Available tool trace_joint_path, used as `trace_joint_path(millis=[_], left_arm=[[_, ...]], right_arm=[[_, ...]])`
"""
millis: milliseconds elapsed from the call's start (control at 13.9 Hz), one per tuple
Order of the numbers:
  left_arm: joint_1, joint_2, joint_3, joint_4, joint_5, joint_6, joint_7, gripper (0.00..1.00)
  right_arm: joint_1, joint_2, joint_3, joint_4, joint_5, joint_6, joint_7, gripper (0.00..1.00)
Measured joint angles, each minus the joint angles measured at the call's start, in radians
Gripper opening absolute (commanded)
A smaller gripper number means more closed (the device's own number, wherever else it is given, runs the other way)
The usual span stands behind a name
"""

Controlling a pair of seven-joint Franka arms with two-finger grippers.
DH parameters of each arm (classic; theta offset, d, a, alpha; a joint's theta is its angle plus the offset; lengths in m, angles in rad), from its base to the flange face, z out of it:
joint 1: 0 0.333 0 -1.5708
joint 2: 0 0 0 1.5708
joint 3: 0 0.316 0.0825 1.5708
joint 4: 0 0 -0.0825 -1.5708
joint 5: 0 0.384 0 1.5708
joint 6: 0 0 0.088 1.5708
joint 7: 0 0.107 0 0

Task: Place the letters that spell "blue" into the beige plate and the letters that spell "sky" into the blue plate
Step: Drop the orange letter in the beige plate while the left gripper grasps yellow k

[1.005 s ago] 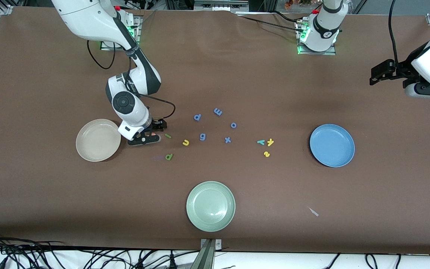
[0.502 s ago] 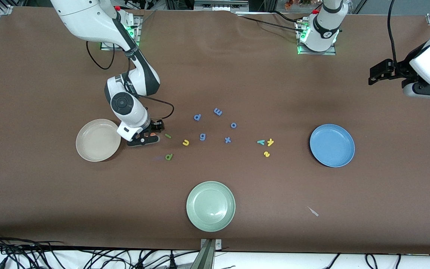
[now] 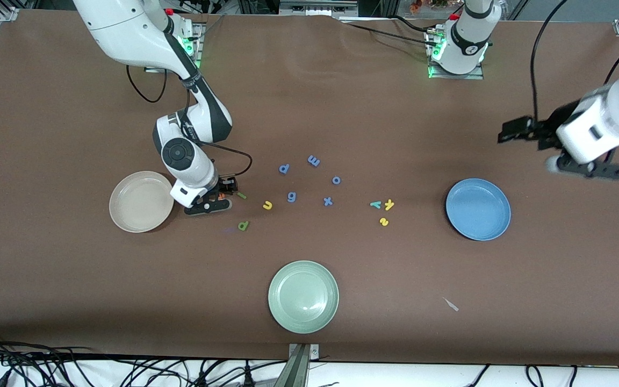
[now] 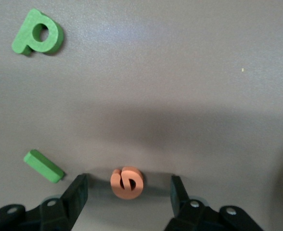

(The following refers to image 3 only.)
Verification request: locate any beige brown plate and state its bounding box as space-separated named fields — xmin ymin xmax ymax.
xmin=109 ymin=171 xmax=175 ymax=233

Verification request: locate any blue plate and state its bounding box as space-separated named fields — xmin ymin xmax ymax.
xmin=445 ymin=178 xmax=512 ymax=241

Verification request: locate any brown table cover sheet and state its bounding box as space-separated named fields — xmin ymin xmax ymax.
xmin=0 ymin=8 xmax=619 ymax=366

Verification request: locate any pale green plate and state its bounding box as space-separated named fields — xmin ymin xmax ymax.
xmin=268 ymin=260 xmax=340 ymax=334

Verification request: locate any silver equipment box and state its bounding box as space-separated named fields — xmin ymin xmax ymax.
xmin=279 ymin=0 xmax=359 ymax=16

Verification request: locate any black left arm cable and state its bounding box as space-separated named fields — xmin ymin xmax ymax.
xmin=529 ymin=0 xmax=619 ymax=124

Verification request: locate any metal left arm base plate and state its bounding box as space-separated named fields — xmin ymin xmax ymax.
xmin=427 ymin=30 xmax=485 ymax=80

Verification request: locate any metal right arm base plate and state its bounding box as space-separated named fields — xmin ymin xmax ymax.
xmin=145 ymin=21 xmax=203 ymax=74

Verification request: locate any black base cable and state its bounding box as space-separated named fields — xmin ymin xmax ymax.
xmin=339 ymin=19 xmax=436 ymax=48

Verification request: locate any metal camera post bracket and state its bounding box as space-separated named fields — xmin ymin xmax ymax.
xmin=287 ymin=343 xmax=321 ymax=387

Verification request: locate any black floor cable tangle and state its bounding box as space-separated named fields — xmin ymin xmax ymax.
xmin=0 ymin=331 xmax=289 ymax=387

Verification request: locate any thin black floor cable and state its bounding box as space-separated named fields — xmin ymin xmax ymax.
xmin=468 ymin=364 xmax=490 ymax=387
xmin=524 ymin=364 xmax=545 ymax=387

